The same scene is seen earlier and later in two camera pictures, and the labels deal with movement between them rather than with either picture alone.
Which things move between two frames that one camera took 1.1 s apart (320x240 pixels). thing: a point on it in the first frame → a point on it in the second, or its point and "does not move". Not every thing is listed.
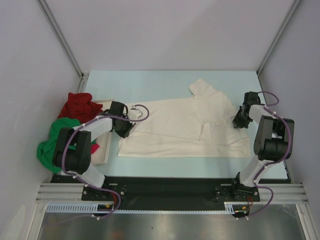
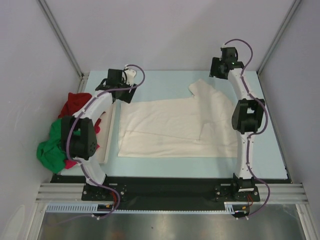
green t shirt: (46, 149) does not move
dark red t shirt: (80, 106) does not move
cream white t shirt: (200, 125) does not move
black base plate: (170, 191) does not move
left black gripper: (125, 133) → (127, 97)
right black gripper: (238, 124) → (213, 72)
